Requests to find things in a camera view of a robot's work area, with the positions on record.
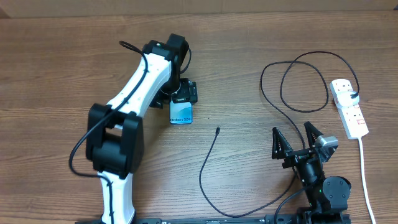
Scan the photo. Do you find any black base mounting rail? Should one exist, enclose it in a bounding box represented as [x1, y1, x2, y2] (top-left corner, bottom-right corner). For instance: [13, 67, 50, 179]
[74, 213, 352, 224]

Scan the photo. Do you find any white power strip cord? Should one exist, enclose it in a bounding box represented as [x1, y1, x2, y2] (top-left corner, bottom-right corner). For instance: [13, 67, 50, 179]
[358, 137, 377, 224]

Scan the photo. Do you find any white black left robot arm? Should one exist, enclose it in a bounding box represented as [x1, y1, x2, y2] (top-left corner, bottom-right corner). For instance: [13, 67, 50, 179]
[83, 34, 198, 223]

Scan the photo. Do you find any white power strip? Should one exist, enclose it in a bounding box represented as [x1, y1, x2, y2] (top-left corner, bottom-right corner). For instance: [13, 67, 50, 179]
[330, 79, 369, 139]

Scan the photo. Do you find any black USB charging cable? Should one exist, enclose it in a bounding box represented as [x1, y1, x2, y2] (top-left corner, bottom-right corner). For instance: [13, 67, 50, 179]
[198, 50, 361, 218]

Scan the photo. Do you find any white charger plug adapter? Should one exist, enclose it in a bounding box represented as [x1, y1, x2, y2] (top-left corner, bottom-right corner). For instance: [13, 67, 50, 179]
[334, 91, 359, 109]

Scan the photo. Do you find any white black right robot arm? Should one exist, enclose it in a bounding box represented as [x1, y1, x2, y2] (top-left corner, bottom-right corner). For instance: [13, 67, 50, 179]
[271, 121, 351, 223]

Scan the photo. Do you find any blue Galaxy S24 smartphone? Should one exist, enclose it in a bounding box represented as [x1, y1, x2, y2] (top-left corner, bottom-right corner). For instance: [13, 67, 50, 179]
[170, 101, 193, 124]

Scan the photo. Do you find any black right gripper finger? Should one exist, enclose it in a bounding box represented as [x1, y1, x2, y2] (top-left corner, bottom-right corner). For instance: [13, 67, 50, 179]
[304, 121, 323, 148]
[272, 127, 293, 159]

